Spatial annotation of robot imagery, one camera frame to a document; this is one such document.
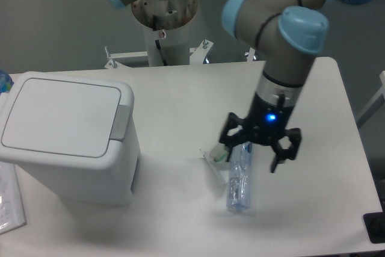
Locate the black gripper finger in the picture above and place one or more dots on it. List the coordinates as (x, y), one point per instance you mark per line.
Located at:
(282, 154)
(234, 131)

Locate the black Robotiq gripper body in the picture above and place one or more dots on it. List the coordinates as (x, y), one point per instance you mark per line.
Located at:
(266, 123)

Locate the white push-lid trash can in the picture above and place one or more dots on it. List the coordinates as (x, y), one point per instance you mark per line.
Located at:
(75, 135)

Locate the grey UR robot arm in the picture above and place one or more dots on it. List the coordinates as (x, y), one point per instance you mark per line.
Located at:
(288, 33)

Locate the crumpled clear plastic wrapper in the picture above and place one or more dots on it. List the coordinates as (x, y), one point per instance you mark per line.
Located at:
(216, 157)

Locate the clear plastic water bottle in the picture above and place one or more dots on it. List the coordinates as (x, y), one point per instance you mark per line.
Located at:
(239, 182)

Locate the black device at table edge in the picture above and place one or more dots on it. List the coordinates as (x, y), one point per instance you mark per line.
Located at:
(374, 223)

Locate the blue bottle at left edge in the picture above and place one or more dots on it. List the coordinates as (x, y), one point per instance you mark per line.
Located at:
(6, 82)

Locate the white paper notepad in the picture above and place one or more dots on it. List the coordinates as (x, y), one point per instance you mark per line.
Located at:
(12, 210)

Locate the white base frame with bolts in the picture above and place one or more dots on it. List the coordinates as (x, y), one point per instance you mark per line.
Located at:
(197, 55)

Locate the white frame at right edge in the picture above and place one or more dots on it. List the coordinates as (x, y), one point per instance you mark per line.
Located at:
(373, 105)

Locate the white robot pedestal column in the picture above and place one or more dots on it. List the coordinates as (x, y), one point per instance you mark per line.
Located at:
(165, 26)

